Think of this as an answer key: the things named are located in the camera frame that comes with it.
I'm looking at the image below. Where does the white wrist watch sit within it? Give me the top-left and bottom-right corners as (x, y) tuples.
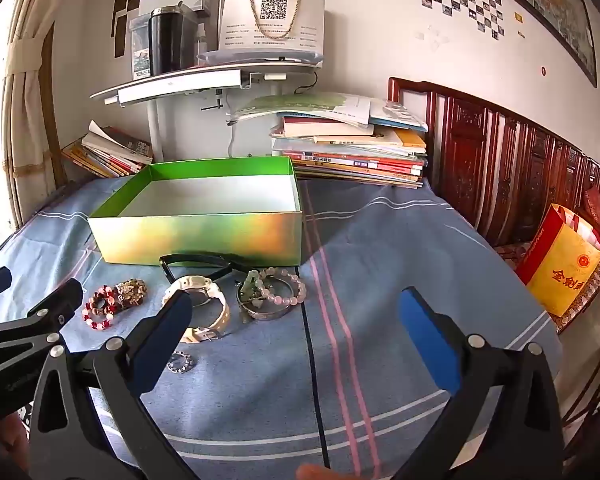
(161, 274), (230, 345)

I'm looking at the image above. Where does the shiny green cardboard box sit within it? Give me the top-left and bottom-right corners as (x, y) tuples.
(87, 156), (302, 267)

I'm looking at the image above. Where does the person's left hand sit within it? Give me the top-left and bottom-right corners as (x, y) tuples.
(0, 407), (32, 476)

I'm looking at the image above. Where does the white paper bag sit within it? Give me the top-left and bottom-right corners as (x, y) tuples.
(217, 0), (327, 69)

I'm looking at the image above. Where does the framed wall picture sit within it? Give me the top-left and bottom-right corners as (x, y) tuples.
(462, 0), (599, 89)

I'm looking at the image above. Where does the brown striped wall decoration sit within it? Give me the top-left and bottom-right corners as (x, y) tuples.
(110, 0), (146, 59)

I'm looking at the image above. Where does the white overbed desk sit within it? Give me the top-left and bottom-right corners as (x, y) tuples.
(89, 49), (327, 162)

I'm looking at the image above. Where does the green jade pendant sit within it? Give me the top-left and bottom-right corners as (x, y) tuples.
(237, 269), (269, 312)

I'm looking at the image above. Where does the person's right hand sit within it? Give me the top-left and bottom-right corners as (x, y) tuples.
(296, 462), (337, 480)

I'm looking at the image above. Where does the clear plastic wrapped pack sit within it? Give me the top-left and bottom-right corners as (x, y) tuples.
(129, 14), (154, 81)

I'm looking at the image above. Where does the silver bangle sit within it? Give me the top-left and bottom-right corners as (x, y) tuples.
(236, 289), (297, 322)

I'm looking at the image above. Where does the black cable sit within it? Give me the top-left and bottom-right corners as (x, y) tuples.
(294, 69), (322, 97)

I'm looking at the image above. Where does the small crystal ring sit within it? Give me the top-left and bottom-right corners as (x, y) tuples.
(166, 352), (196, 375)

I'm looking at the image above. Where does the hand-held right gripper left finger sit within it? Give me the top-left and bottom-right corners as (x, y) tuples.
(27, 289), (202, 480)

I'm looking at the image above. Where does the beige curtain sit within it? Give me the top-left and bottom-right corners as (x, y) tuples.
(0, 0), (67, 222)

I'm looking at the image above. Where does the red white bead bracelet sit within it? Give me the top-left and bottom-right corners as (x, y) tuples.
(82, 284), (119, 330)

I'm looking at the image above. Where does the pink bead bracelet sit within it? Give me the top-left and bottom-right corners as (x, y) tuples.
(256, 266), (307, 307)

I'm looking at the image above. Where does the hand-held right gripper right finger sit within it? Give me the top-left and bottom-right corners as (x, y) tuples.
(394, 286), (567, 480)

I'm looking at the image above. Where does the yellow red paper bag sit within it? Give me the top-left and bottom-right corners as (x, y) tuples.
(514, 203), (600, 317)

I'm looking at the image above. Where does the carved red wooden sofa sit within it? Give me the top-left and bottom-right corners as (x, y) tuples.
(387, 77), (600, 336)

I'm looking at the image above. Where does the blue striped cloth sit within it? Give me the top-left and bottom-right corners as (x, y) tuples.
(0, 174), (564, 480)

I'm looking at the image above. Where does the black eyeglasses frame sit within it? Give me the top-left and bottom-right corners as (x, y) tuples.
(158, 253), (254, 284)

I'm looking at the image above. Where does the small stack of magazines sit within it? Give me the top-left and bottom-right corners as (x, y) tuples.
(60, 119), (155, 179)

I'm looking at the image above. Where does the brown wooden bead bracelet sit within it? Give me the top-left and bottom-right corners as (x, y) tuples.
(111, 278), (149, 311)

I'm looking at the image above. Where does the black tumbler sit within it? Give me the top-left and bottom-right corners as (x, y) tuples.
(147, 5), (200, 76)

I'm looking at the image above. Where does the large stack of books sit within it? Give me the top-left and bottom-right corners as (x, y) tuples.
(225, 91), (429, 190)

